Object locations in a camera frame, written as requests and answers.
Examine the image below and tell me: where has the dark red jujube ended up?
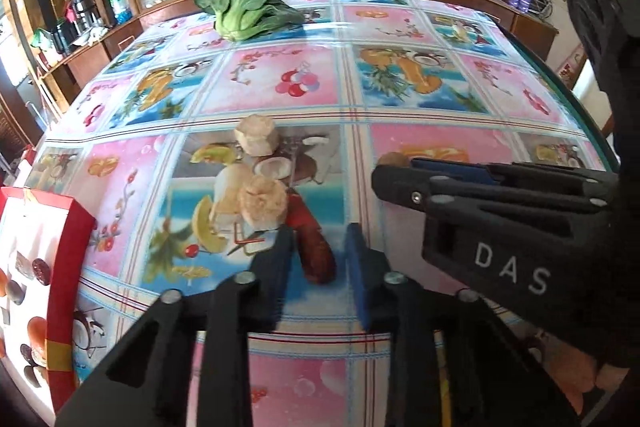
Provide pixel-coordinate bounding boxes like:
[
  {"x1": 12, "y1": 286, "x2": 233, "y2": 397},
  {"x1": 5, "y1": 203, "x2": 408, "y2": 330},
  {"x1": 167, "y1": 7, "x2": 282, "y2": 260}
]
[{"x1": 285, "y1": 188, "x2": 336, "y2": 285}]

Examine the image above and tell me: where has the person's hand holding gripper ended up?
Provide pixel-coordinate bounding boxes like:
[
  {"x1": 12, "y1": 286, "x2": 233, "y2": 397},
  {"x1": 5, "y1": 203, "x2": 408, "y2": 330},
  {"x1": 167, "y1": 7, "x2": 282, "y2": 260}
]
[{"x1": 536, "y1": 332, "x2": 629, "y2": 415}]

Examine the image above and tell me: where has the brown longan on table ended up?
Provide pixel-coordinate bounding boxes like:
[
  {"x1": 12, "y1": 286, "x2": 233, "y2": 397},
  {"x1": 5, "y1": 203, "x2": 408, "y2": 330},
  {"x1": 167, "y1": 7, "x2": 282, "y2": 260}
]
[{"x1": 376, "y1": 152, "x2": 410, "y2": 168}]

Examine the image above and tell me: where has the orange tangerine in tray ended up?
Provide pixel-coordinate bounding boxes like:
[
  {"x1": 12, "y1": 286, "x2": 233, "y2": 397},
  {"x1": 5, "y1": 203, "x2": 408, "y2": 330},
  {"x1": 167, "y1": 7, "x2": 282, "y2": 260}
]
[{"x1": 27, "y1": 317, "x2": 47, "y2": 366}]

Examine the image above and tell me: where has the red white tray box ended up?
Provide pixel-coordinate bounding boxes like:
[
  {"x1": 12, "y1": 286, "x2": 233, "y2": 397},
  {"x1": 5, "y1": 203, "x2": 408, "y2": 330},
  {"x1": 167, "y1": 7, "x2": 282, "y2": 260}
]
[{"x1": 1, "y1": 186, "x2": 96, "y2": 425}]

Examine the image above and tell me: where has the beige peeled fruit chunk top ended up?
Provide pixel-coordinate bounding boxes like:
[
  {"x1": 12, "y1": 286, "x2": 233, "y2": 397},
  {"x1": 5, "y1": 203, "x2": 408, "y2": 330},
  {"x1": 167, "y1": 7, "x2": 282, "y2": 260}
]
[{"x1": 234, "y1": 114, "x2": 279, "y2": 157}]

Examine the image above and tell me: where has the fruit pattern tablecloth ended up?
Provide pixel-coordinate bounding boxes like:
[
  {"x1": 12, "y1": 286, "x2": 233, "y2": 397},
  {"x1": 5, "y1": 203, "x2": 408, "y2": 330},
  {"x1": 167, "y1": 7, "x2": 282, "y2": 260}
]
[{"x1": 27, "y1": 0, "x2": 614, "y2": 426}]

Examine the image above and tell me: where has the green bok choy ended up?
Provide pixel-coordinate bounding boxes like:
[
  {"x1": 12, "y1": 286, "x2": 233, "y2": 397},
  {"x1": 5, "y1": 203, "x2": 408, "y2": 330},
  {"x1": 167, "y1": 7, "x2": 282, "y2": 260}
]
[{"x1": 194, "y1": 0, "x2": 305, "y2": 42}]

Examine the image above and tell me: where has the wooden sideboard cabinet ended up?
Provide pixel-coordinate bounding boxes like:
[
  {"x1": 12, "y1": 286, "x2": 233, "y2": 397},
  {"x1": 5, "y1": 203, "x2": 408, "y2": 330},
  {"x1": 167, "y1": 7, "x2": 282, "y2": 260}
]
[{"x1": 29, "y1": 16, "x2": 147, "y2": 113}]

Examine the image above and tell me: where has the black thermos kettle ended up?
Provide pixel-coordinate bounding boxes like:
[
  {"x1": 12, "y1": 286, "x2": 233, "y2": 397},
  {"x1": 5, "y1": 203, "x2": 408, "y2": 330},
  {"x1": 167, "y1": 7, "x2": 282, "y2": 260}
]
[{"x1": 70, "y1": 0, "x2": 99, "y2": 32}]

